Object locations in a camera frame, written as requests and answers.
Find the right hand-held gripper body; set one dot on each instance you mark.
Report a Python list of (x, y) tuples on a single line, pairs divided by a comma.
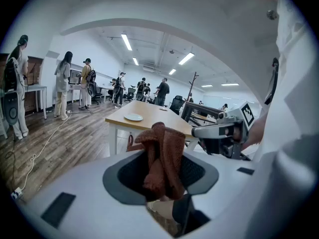
[(243, 113)]

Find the white desk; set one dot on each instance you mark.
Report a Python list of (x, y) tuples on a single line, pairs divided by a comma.
[(74, 86), (35, 87)]

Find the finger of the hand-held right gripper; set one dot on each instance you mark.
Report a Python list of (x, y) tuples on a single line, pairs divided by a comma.
[(207, 131), (213, 146)]

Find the brown cloth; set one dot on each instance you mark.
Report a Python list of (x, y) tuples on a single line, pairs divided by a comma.
[(164, 153)]

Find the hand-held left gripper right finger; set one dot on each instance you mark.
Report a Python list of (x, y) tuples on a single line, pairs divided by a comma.
[(224, 190)]

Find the white plate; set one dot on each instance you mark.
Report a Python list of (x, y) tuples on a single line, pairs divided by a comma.
[(133, 117)]

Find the small round dish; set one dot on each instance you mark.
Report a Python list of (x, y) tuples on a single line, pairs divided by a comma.
[(163, 109)]

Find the grey rounded device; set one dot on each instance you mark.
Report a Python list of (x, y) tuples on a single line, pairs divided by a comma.
[(11, 108)]

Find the person's right forearm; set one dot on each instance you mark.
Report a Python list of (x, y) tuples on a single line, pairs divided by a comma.
[(256, 131)]

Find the black office chair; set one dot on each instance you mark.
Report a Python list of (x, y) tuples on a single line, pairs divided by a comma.
[(177, 103), (130, 92), (92, 89)]

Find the wooden coat rack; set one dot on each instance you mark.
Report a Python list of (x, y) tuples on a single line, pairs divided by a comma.
[(193, 83)]

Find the person's right hand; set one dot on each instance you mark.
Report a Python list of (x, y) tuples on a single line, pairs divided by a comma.
[(238, 132)]

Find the group of ceiling strip lights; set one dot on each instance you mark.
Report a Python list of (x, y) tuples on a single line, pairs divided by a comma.
[(126, 41)]

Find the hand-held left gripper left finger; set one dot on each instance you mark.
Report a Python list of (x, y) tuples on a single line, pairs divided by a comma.
[(99, 208)]

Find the computer monitor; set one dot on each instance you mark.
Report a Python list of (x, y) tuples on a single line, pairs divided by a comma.
[(74, 76)]

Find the white power strip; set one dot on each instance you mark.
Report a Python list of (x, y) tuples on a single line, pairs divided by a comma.
[(17, 192)]

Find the person's white t-shirt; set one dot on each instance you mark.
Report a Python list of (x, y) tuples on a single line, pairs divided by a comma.
[(294, 96)]

